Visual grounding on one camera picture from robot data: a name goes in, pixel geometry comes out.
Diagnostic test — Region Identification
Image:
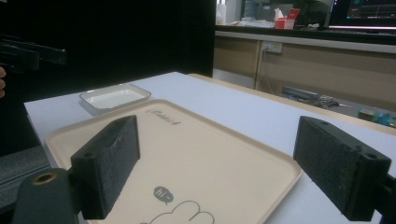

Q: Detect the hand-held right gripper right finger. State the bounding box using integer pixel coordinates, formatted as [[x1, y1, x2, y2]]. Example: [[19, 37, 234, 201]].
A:
[[292, 115, 392, 222]]

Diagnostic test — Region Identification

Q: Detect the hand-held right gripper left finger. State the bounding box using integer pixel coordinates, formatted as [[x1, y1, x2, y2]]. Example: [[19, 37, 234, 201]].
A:
[[70, 115, 141, 220]]

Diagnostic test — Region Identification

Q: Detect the white rectangular dish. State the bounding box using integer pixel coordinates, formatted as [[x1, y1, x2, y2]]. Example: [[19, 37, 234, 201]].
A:
[[78, 83, 152, 117]]

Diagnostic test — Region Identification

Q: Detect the colourful small box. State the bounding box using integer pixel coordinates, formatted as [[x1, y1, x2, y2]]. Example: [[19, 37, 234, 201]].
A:
[[357, 106, 396, 128]]

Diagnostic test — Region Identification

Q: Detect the pile of metal parts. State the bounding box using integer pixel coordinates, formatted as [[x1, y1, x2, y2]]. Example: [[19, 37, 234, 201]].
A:
[[306, 94, 352, 110]]

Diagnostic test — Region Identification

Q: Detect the grey power strip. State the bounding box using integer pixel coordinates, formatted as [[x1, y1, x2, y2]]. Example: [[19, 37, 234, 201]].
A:
[[281, 85, 322, 101]]

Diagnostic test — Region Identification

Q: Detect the beige printed plastic tray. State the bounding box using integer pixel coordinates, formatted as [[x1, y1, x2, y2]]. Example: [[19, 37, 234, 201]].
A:
[[45, 98, 304, 224]]

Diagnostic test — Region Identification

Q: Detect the black curtain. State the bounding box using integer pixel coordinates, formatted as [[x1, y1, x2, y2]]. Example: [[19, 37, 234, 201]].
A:
[[0, 0, 217, 157]]

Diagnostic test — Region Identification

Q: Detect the beige counter cabinet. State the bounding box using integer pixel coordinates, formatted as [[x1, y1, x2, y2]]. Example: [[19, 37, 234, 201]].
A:
[[213, 25, 396, 113]]

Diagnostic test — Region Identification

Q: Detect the red tissue box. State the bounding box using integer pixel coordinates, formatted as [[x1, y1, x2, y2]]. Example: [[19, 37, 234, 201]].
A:
[[274, 7, 301, 31]]

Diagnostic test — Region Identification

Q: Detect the computer monitor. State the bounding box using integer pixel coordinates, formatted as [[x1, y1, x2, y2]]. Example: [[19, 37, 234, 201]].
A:
[[324, 0, 396, 32]]

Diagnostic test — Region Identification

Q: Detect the white paper roll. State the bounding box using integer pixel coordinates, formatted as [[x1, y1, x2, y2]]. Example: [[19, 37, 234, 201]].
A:
[[216, 3, 227, 26]]

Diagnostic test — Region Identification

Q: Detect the white cable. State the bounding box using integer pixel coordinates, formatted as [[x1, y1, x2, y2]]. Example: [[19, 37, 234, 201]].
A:
[[262, 49, 276, 95]]

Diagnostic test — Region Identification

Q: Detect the white wall socket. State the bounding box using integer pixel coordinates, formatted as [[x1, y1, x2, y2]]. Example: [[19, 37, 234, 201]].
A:
[[262, 40, 284, 55]]

